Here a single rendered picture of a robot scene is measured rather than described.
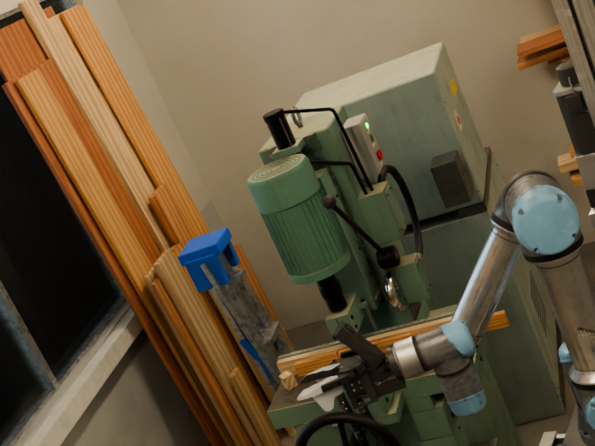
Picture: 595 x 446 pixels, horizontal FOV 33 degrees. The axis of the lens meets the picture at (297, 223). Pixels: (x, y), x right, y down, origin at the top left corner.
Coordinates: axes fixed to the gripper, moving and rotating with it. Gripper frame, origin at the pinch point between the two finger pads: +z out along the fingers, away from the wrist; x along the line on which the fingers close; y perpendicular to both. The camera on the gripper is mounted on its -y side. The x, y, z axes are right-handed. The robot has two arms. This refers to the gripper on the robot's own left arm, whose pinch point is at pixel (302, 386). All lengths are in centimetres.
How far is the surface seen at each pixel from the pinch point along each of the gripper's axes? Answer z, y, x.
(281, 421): 24, 29, 64
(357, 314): -6, 11, 73
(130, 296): 91, 2, 186
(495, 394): -31, 60, 107
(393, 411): -8, 30, 48
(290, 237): 1, -19, 60
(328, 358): 7, 20, 75
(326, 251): -6, -11, 62
